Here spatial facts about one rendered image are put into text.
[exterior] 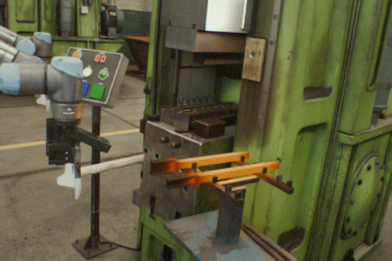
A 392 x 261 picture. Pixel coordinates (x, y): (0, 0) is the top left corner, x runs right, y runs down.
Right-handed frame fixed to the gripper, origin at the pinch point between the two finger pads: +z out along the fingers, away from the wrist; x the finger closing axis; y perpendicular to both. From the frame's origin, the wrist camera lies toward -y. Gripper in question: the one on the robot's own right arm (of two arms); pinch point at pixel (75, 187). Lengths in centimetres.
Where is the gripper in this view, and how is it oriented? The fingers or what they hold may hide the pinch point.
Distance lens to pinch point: 111.8
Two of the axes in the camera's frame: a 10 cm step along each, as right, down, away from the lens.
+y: -9.0, 0.3, -4.3
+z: -0.9, 9.6, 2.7
